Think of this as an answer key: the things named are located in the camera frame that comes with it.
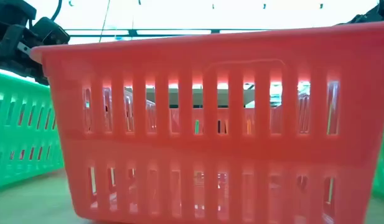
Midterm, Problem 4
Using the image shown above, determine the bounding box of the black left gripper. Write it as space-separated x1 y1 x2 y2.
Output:
0 0 71 86

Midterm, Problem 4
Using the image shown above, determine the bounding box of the red plastic slotted basket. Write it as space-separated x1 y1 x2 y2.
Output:
29 21 384 224

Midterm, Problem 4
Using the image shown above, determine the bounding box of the thin black hanging cable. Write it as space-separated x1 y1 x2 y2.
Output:
98 0 111 43

